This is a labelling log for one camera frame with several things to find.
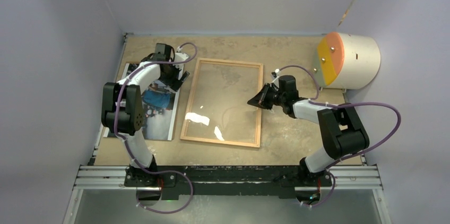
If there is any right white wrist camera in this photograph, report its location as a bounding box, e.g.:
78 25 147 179
271 68 280 83

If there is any white cylinder with coloured face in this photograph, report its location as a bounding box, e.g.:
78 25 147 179
312 32 381 90

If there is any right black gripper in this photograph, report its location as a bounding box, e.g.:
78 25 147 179
248 83 286 110

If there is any printed photo with white border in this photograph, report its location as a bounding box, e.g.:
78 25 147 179
103 62 181 142

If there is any light wooden picture frame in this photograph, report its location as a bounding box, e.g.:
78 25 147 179
180 57 264 149

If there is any aluminium rail frame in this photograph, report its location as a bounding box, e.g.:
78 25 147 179
64 165 391 223

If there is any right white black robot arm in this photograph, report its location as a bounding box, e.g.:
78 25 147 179
247 75 369 185

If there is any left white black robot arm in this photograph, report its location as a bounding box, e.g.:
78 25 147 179
101 43 198 186

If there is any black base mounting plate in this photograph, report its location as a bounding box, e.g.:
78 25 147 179
124 165 333 200

